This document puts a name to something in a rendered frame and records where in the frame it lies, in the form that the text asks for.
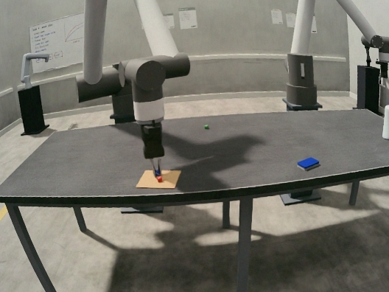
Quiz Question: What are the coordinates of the beige flat mat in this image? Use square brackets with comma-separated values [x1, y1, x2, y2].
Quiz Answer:
[136, 170, 181, 189]

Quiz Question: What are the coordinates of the white bottle with blue cap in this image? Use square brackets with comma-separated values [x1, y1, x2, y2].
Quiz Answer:
[382, 103, 389, 140]

